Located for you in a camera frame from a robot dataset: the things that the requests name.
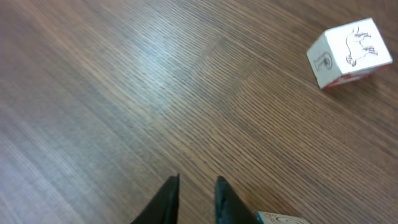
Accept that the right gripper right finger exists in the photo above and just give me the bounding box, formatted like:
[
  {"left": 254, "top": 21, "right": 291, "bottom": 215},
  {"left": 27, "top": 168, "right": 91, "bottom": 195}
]
[{"left": 215, "top": 176, "right": 259, "bottom": 224}]

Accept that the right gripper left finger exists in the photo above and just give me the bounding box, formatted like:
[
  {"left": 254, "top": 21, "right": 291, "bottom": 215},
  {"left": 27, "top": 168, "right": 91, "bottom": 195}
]
[{"left": 131, "top": 174, "right": 180, "bottom": 224}]

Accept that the blue X wooden block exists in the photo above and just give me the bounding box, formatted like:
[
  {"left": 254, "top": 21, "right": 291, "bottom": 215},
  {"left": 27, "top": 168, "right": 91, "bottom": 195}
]
[{"left": 255, "top": 211, "right": 310, "bottom": 224}]

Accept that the wooden block red side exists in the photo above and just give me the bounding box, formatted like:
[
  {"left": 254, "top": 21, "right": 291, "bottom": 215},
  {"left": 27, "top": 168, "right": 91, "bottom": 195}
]
[{"left": 307, "top": 18, "right": 393, "bottom": 89}]

